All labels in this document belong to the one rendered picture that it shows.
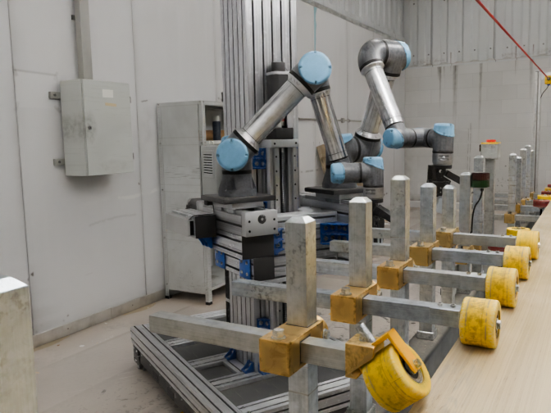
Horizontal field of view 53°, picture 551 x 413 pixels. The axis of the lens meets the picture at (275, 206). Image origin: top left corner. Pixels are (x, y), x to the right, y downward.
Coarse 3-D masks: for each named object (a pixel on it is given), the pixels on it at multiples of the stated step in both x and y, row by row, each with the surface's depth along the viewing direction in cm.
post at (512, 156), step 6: (510, 156) 299; (516, 156) 298; (510, 162) 299; (516, 162) 299; (510, 168) 300; (516, 168) 300; (510, 174) 300; (516, 174) 301; (510, 180) 300; (516, 180) 302; (510, 186) 301; (510, 192) 301; (510, 198) 302; (510, 204) 302; (510, 210) 302
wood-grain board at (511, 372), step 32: (544, 224) 218; (544, 256) 161; (544, 288) 128; (512, 320) 106; (544, 320) 106; (480, 352) 91; (512, 352) 91; (544, 352) 90; (448, 384) 80; (480, 384) 79; (512, 384) 79; (544, 384) 79
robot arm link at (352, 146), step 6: (348, 138) 238; (354, 138) 242; (348, 144) 238; (354, 144) 240; (360, 144) 241; (348, 150) 238; (354, 150) 240; (360, 150) 241; (348, 156) 238; (354, 156) 241
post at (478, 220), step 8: (480, 160) 212; (480, 168) 212; (480, 192) 213; (480, 200) 213; (480, 208) 214; (480, 216) 214; (480, 224) 214; (472, 232) 216; (480, 232) 215; (472, 264) 218; (480, 272) 217
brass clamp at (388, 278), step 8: (384, 264) 125; (400, 264) 125; (408, 264) 128; (384, 272) 123; (392, 272) 122; (400, 272) 122; (384, 280) 123; (392, 280) 122; (400, 280) 122; (384, 288) 123; (392, 288) 122
